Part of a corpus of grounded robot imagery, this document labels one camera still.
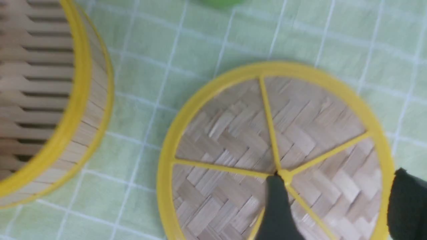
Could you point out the yellow bamboo steamer basket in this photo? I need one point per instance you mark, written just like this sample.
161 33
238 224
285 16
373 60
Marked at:
56 95

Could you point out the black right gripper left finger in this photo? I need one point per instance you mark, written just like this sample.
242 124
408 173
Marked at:
277 222

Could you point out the yellow woven bamboo steamer lid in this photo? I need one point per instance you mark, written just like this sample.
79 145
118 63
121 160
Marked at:
275 117

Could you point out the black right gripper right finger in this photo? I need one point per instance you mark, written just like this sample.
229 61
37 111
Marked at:
407 209

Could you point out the green toy watermelon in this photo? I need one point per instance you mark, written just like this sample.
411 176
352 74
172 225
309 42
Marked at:
221 3

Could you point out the green checkered tablecloth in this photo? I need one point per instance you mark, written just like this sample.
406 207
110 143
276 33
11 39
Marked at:
163 51

